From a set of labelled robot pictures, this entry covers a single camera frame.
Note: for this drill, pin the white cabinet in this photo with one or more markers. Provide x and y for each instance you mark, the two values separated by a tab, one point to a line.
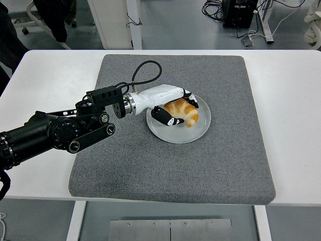
113	20

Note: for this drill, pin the white chair frame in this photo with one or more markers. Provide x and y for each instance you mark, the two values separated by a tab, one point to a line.
37	22

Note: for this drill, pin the white square post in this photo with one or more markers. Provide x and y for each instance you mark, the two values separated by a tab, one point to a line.
135	37

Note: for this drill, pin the black computer case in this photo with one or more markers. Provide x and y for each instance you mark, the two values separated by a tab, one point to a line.
238	17

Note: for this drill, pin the golden croissant bread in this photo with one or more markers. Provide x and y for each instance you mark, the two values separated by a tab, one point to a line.
185	113

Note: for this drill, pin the grey metal plate with screws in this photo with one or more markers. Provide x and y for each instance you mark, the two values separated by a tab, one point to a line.
170	232

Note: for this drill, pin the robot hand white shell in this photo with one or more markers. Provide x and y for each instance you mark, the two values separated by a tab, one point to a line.
160	94

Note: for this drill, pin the small clear plastic box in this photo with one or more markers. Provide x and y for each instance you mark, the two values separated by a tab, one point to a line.
248	42

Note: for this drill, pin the grey felt mat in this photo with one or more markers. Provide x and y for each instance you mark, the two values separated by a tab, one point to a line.
175	170

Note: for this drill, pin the person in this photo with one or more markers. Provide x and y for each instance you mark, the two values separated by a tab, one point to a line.
10	42

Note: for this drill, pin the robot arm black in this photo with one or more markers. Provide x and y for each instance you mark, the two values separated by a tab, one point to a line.
30	140

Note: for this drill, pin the person's leg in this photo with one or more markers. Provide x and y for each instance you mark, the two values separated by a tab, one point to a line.
55	17

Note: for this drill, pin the white desk leg with foot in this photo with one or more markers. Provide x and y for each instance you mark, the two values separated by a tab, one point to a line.
267	22

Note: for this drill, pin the grey round plate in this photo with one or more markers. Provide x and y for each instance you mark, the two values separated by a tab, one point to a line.
180	135

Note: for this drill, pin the white table leg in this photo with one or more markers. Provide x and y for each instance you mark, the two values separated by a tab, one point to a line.
263	223
75	221

